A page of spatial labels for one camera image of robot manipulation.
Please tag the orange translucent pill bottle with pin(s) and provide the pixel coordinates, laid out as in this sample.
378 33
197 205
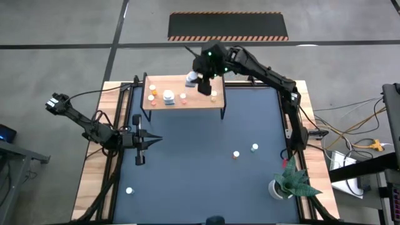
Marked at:
152 87
236 154

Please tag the blue-grey table mat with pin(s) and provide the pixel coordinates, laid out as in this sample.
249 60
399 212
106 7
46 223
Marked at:
187 200

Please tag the small white piece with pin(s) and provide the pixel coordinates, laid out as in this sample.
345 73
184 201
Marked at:
129 190
183 96

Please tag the rack device with lights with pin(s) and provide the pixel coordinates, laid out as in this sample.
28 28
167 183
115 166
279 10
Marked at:
395 200

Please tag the green snake plant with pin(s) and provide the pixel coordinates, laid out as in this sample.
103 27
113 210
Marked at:
293 184

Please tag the grey metal desk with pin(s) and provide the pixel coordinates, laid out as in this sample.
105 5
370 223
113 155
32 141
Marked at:
18 153

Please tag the wooden shelf with black frame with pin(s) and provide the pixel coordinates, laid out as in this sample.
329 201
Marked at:
193 101

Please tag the dark grey equipment panel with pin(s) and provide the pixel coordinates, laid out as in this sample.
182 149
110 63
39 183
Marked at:
393 118

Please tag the black aluminium table frame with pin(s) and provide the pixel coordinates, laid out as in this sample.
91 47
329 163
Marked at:
111 187

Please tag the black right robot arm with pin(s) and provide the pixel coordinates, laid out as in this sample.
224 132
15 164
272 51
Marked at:
268 75

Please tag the yellow power splitter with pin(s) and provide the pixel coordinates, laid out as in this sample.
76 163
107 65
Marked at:
375 145

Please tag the black device with blue light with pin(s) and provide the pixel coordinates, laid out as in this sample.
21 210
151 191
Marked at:
6 134

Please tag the white round plant pot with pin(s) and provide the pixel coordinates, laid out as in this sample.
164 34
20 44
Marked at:
272 190

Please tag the black table clamp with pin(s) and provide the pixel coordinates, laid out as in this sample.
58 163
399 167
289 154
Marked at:
135 79

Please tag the white sheet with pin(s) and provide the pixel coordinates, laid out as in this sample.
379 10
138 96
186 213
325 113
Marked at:
347 189

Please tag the black desk beam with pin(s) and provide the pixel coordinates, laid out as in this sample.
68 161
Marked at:
359 168

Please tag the large white medicine bottle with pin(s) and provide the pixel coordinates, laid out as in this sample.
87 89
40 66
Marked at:
168 96
191 76

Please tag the red translucent pill bottle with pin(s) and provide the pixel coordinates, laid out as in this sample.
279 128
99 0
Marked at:
151 97

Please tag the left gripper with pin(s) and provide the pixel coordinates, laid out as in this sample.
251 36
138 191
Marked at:
131 140

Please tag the black rounded object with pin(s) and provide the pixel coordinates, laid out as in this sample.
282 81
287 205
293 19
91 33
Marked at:
215 220

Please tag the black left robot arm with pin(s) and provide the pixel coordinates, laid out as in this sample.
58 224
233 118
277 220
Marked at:
81 120

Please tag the small red tag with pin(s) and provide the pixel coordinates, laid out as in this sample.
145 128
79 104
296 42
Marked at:
284 162

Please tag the black hazard-striped floor mat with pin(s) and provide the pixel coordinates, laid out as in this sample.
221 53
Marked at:
228 26

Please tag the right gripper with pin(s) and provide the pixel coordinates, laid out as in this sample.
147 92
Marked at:
212 59

